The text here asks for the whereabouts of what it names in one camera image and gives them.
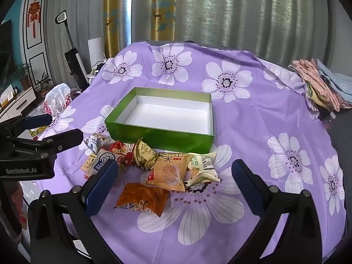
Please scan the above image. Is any panda print snack packet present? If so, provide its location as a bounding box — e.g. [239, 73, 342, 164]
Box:
[133, 139, 160, 171]

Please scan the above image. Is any red snack packet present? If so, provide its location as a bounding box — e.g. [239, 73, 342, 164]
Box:
[108, 141, 136, 165]

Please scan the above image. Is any grey curtain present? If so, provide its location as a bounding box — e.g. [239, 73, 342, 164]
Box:
[45, 0, 106, 91]
[132, 0, 352, 75]

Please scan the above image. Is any orange brown snack packet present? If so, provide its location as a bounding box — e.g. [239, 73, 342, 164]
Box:
[114, 183, 169, 218]

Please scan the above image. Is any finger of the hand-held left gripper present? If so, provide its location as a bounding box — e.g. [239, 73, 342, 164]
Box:
[6, 128, 84, 158]
[0, 115, 53, 137]

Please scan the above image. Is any light blue folded cloth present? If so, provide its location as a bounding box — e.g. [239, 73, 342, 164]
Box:
[316, 59, 352, 102]

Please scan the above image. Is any purple floral bed sheet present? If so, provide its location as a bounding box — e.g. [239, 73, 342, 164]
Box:
[27, 42, 345, 264]

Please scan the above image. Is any red knot wall ornament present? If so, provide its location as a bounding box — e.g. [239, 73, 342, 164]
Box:
[27, 0, 42, 37]

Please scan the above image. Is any white red plastic bag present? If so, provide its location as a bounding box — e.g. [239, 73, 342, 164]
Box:
[42, 83, 72, 116]

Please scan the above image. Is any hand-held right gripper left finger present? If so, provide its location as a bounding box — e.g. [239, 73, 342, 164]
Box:
[29, 159, 119, 264]

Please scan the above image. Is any white green powder packet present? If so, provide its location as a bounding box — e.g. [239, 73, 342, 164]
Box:
[187, 152, 222, 190]

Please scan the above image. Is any pile of folded cloths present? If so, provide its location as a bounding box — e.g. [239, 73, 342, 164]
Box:
[288, 59, 352, 112]

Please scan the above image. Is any green cardboard box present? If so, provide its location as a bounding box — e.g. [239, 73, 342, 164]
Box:
[104, 87, 215, 154]

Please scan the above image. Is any white blue peanut packet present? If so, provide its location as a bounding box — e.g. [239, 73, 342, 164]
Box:
[84, 132, 116, 154]

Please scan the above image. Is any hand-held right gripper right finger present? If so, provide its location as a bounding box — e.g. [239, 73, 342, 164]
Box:
[231, 159, 322, 264]

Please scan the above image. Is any black white upright vacuum cleaner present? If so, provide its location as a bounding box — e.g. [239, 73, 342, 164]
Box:
[55, 10, 89, 91]

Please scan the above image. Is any orange rice cracker packet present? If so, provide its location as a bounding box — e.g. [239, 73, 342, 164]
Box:
[146, 152, 194, 192]

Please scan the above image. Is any black white clutter pile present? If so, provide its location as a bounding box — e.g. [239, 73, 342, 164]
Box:
[88, 53, 109, 79]

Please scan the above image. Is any white blue orange snack packet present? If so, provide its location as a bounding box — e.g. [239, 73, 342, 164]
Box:
[95, 148, 130, 175]

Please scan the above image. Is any white low cabinet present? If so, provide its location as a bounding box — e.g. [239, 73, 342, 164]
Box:
[0, 86, 37, 121]

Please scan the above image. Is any gold deer print curtain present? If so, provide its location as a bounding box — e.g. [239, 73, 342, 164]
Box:
[150, 0, 179, 42]
[103, 0, 130, 59]

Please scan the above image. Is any white board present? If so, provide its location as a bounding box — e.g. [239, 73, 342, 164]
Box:
[87, 37, 106, 70]

